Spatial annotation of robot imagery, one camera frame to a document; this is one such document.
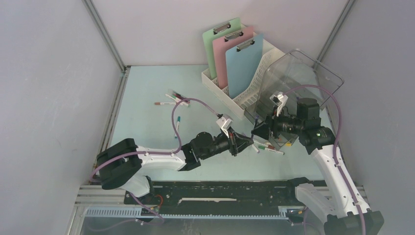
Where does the green cap marker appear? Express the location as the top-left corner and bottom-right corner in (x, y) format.
(258, 145), (284, 155)

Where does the white file organizer rack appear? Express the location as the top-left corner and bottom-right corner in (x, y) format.
(202, 39), (285, 118)

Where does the blue clipboard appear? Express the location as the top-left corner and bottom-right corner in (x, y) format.
(225, 34), (263, 99)

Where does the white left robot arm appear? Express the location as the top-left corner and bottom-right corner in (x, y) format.
(96, 128), (254, 204)

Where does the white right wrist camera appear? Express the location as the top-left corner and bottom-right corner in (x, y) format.
(269, 92), (288, 117)

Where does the green clipboard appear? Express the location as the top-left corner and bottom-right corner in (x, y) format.
(202, 17), (241, 78)

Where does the clear grey drawer box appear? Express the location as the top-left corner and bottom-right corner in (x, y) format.
(246, 49), (344, 152)

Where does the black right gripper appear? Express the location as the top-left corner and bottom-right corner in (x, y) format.
(251, 105), (303, 141)

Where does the pink clipboard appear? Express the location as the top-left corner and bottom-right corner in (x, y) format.
(212, 26), (254, 89)

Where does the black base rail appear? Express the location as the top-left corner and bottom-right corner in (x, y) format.
(142, 181), (305, 217)

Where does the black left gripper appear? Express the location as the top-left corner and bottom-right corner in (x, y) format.
(200, 126), (253, 160)

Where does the teal cap marker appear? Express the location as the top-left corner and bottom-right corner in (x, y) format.
(175, 116), (181, 139)

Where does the purple cap marker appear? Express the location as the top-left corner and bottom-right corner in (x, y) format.
(252, 145), (260, 153)

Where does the dark red gel pen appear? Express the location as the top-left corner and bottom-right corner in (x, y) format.
(173, 93), (190, 103)

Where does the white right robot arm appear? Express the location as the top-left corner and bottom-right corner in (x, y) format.
(252, 94), (384, 235)

